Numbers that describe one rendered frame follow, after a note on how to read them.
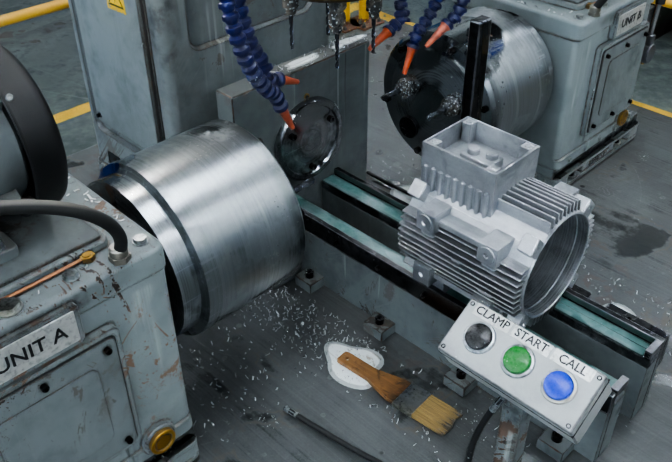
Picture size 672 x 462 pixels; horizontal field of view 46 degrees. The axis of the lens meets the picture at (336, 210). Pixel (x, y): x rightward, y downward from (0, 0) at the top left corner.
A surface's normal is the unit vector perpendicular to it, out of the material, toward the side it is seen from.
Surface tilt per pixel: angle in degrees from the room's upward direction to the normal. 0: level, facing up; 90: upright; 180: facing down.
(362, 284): 90
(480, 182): 90
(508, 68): 50
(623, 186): 0
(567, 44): 90
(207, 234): 55
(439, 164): 90
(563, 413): 33
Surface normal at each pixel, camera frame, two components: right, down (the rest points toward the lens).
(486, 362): -0.38, -0.47
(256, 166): 0.41, -0.43
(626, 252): 0.00, -0.82
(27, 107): 0.56, -0.17
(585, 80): 0.71, 0.40
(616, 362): -0.70, 0.41
